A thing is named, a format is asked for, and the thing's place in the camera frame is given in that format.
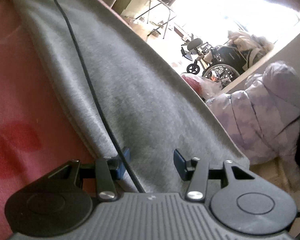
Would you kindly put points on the pile of bedding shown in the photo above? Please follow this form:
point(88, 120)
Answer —
point(250, 41)

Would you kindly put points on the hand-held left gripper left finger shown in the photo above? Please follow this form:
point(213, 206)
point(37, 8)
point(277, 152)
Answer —
point(127, 155)

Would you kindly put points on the lavender floral quilt bundle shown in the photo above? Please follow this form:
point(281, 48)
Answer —
point(260, 112)

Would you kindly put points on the wheelchair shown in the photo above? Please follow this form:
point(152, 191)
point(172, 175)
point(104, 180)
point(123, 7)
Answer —
point(227, 57)

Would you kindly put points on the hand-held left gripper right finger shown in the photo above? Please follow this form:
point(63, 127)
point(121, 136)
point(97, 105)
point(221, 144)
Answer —
point(178, 165)

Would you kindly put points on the clear plastic bag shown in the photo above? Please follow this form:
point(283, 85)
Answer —
point(211, 87)

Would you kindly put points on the pink floral bedsheet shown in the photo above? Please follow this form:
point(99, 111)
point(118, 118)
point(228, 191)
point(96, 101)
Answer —
point(20, 92)

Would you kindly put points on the grey sweatshirt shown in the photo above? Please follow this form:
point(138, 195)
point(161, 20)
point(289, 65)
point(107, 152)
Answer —
point(140, 92)

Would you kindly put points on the folding table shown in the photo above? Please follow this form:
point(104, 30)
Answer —
point(169, 10)

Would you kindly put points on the red plastic bag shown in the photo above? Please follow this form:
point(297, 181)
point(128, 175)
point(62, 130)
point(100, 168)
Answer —
point(192, 82)

